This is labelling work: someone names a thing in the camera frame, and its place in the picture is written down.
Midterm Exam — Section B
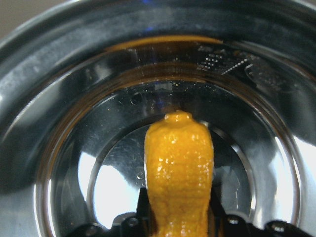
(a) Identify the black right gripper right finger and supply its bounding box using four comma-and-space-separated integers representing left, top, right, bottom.
208, 187, 225, 237

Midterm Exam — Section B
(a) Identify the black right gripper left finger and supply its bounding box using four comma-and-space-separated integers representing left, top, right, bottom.
136, 188, 151, 237

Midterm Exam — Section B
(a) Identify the grey-green metal pot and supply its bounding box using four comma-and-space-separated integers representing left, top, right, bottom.
0, 0, 316, 237

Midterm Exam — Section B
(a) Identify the yellow plastic corn cob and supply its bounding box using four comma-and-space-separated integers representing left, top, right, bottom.
144, 111, 214, 237

